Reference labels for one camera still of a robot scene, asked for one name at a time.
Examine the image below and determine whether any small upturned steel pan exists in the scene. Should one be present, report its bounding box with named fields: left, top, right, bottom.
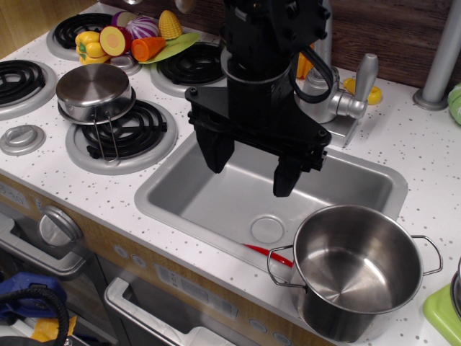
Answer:
left=55, top=63, right=137, bottom=161

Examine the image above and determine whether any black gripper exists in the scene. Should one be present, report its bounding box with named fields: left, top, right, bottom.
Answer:
left=185, top=66, right=331, bottom=198

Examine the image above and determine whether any yellow toy corn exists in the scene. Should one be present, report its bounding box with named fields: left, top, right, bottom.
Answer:
left=158, top=10, right=183, bottom=40

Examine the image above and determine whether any yellow toy lemon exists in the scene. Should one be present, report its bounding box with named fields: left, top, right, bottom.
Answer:
left=343, top=78, right=382, bottom=105

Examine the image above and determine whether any green tray bottom right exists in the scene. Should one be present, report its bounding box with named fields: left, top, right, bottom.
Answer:
left=423, top=284, right=460, bottom=345

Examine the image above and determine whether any grey vertical pole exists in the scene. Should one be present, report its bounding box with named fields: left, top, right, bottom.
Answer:
left=413, top=0, right=460, bottom=111

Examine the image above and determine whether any black cable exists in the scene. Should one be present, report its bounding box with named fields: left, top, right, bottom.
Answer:
left=0, top=286, right=70, bottom=346

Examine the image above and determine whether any halved red toy fruit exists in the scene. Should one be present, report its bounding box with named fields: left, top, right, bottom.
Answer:
left=99, top=25, right=133, bottom=57

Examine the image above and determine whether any purple toy cabbage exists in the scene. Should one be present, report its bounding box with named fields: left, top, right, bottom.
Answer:
left=126, top=17, right=159, bottom=40

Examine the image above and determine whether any blue clamp tool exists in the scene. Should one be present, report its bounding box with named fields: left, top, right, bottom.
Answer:
left=1, top=272, right=68, bottom=319

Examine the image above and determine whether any large steel pot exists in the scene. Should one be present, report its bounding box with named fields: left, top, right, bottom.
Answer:
left=273, top=205, right=430, bottom=342

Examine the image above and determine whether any green object right edge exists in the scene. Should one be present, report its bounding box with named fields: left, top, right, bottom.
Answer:
left=447, top=83, right=461, bottom=125

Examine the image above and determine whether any grey toy sink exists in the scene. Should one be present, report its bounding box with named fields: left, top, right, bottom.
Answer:
left=135, top=136, right=408, bottom=278

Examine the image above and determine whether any steel object right edge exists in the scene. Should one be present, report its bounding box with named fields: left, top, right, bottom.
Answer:
left=450, top=260, right=461, bottom=319

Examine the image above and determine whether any grey dishwasher door handle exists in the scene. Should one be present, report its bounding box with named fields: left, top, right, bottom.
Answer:
left=104, top=277, right=233, bottom=346

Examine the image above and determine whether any grey centre stove knob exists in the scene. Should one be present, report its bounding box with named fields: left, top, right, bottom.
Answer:
left=109, top=53, right=142, bottom=76

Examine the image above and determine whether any back left stove burner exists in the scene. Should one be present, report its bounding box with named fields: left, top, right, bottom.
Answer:
left=46, top=13, right=112, bottom=61

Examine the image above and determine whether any orange toy behind faucet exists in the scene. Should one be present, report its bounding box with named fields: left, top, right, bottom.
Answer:
left=296, top=52, right=313, bottom=79

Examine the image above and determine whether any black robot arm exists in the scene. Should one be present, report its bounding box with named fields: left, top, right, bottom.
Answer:
left=185, top=1, right=334, bottom=197

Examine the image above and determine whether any silver oven dial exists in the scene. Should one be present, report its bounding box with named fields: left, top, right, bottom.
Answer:
left=37, top=205, right=83, bottom=247

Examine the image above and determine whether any front right stove burner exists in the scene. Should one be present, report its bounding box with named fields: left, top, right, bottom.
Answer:
left=66, top=100, right=178, bottom=175

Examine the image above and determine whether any stove burner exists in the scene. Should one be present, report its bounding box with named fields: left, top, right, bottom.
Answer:
left=150, top=42, right=227, bottom=98
left=1, top=60, right=58, bottom=121
left=46, top=13, right=112, bottom=61
left=66, top=100, right=178, bottom=175

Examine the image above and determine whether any front left stove burner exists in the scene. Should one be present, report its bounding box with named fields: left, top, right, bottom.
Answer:
left=1, top=60, right=58, bottom=121

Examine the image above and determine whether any orange toy carrot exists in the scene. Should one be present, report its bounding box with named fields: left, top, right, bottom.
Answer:
left=131, top=37, right=166, bottom=62

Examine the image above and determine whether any grey oven door handle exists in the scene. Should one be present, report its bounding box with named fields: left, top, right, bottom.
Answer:
left=1, top=213, right=88, bottom=281

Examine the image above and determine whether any silver toy faucet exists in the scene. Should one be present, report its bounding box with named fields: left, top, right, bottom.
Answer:
left=296, top=18, right=378, bottom=148

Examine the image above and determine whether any purple toy onion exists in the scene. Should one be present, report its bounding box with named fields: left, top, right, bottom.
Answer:
left=111, top=11, right=139, bottom=27

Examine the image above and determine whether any grey stove knob ring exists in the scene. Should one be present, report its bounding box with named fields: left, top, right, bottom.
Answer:
left=0, top=124, right=46, bottom=156

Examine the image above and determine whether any green toy plate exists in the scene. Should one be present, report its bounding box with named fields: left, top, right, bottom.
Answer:
left=142, top=32, right=201, bottom=64

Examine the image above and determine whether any yellow toy bell pepper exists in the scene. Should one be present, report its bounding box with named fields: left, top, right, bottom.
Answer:
left=75, top=31, right=110, bottom=65

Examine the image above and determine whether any back right stove burner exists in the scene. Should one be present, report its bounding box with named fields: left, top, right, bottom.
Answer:
left=150, top=42, right=227, bottom=98

